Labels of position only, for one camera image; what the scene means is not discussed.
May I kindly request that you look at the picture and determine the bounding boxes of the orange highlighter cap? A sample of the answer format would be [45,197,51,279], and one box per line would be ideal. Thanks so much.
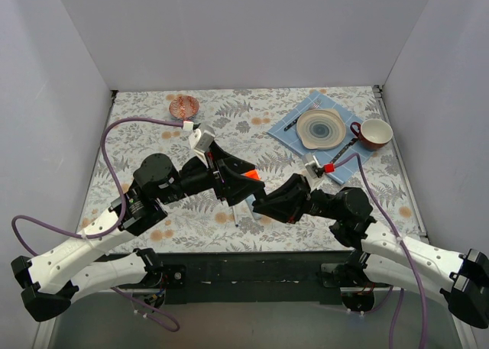
[244,170,261,180]

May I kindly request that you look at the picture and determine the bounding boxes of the red white mug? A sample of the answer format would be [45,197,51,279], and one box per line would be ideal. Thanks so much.
[350,119,393,151]

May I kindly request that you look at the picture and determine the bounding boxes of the white blue marker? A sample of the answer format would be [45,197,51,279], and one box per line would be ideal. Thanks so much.
[232,206,239,227]

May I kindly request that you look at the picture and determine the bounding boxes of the blue checked cloth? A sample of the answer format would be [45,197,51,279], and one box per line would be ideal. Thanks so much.
[267,91,363,165]

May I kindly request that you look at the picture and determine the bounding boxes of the beige plate blue rings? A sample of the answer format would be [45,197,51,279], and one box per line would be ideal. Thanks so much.
[296,108,345,151]

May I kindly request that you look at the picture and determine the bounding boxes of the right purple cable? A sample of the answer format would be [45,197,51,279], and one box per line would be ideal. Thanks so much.
[322,153,429,349]

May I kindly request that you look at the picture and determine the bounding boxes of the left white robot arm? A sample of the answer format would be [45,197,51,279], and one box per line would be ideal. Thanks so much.
[11,142,264,322]

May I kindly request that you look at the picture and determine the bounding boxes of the light blue highlighter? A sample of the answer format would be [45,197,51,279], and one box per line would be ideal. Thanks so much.
[245,195,262,221]

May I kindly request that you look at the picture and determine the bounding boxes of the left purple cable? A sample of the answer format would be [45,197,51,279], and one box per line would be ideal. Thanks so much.
[11,118,196,333]

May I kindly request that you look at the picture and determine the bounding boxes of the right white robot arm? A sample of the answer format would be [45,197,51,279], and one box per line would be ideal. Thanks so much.
[253,174,488,329]

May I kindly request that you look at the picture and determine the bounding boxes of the purple cable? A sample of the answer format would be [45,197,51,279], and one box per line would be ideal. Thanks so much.
[11,118,196,333]
[322,153,429,349]

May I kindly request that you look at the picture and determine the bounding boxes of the red patterned small bowl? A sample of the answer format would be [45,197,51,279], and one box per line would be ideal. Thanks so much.
[169,95,199,120]

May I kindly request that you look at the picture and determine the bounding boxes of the fork black handle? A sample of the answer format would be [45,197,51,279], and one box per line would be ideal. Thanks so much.
[283,102,320,131]

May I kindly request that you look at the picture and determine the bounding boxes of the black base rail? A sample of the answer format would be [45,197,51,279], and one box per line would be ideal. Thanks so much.
[114,251,390,312]

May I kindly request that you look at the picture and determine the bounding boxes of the knife black handle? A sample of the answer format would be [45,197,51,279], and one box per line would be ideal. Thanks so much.
[330,138,358,164]

